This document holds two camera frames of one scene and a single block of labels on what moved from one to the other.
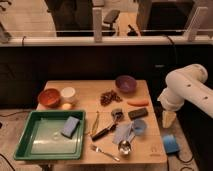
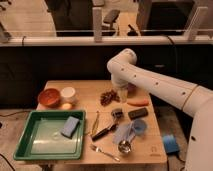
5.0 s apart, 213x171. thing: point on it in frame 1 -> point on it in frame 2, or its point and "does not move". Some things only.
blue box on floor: (171, 144) does not move
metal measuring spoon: (124, 147) does not move
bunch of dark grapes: (107, 97) does not move
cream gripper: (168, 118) -> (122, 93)
